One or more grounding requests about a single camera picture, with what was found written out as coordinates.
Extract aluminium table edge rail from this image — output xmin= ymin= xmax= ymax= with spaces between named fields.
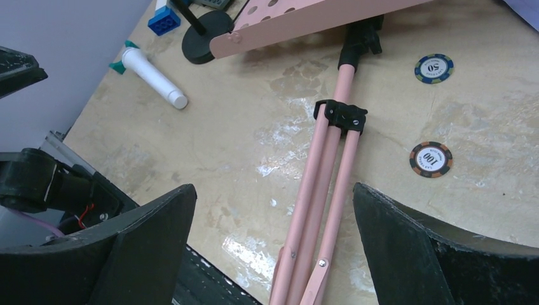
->
xmin=39 ymin=131 xmax=96 ymax=175

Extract black microphone stand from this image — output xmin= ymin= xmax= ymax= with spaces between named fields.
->
xmin=171 ymin=0 xmax=234 ymax=65

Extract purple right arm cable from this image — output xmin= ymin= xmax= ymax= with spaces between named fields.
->
xmin=8 ymin=208 xmax=68 ymax=239

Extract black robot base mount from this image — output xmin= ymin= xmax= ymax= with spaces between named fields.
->
xmin=0 ymin=147 xmax=262 ymax=305

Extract blue and white brick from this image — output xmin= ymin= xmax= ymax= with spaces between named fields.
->
xmin=147 ymin=0 xmax=181 ymax=36

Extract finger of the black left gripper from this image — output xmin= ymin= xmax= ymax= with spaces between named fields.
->
xmin=1 ymin=46 xmax=48 ymax=98

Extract orange black poker chip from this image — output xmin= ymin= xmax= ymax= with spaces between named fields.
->
xmin=409 ymin=141 xmax=453 ymax=179

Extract white microphone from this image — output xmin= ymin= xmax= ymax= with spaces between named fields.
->
xmin=121 ymin=47 xmax=188 ymax=109

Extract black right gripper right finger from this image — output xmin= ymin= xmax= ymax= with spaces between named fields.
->
xmin=353 ymin=182 xmax=538 ymax=304

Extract dark grey building baseplate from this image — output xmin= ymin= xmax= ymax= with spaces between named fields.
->
xmin=193 ymin=0 xmax=233 ymax=11

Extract teal arch block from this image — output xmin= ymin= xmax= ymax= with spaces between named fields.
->
xmin=108 ymin=40 xmax=139 ymax=75

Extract pink music stand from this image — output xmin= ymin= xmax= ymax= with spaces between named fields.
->
xmin=210 ymin=1 xmax=416 ymax=304

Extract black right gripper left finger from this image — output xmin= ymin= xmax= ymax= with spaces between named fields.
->
xmin=1 ymin=184 xmax=197 ymax=304

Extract blue poker chip near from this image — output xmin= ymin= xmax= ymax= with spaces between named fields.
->
xmin=414 ymin=53 xmax=454 ymax=85

